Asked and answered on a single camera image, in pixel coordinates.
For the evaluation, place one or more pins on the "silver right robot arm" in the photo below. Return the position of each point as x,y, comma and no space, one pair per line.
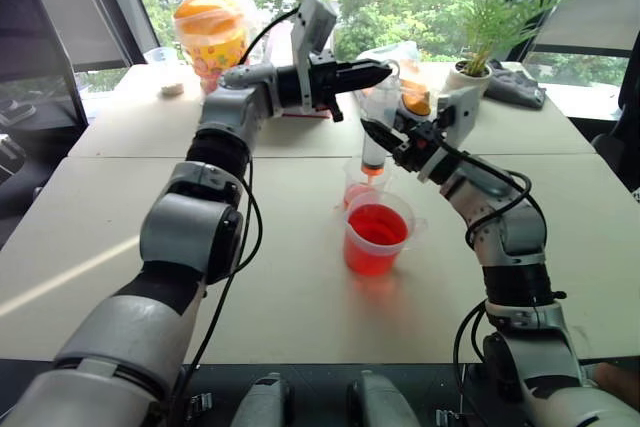
515,237

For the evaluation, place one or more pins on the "empty clear plastic beaker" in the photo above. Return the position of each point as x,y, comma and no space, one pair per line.
162,56

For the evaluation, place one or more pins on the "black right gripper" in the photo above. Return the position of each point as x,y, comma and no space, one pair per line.
417,147

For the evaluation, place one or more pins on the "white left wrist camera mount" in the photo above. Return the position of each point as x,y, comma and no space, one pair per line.
316,22

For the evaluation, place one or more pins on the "plastic bag with orange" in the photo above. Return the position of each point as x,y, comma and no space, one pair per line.
415,92

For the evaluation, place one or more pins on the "small white lump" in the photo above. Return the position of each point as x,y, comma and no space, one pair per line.
171,89

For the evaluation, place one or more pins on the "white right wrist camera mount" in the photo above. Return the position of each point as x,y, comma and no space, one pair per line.
467,112

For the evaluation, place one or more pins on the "grey rounded robot part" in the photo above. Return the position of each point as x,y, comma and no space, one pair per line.
265,402
382,399

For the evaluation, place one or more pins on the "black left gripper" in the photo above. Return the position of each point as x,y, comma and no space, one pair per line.
325,82

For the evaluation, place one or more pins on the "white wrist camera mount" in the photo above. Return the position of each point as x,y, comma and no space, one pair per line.
467,112
316,22

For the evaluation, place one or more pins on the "potted green palm plant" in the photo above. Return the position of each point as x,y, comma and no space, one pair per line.
487,27

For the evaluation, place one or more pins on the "small clear measuring cup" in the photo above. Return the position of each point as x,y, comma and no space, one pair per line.
356,192

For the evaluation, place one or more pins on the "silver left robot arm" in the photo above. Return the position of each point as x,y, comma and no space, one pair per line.
190,227

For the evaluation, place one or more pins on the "large cup with red liquid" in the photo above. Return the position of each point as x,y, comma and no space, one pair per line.
375,242

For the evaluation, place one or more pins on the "black computer monitor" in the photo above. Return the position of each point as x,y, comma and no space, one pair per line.
35,62

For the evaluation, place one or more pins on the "clear plastic syringe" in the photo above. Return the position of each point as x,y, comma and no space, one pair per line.
374,154

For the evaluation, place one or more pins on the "grey folded cloth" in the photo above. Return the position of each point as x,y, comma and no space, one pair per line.
515,84

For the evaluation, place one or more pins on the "black office chair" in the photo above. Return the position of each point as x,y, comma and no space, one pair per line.
617,147

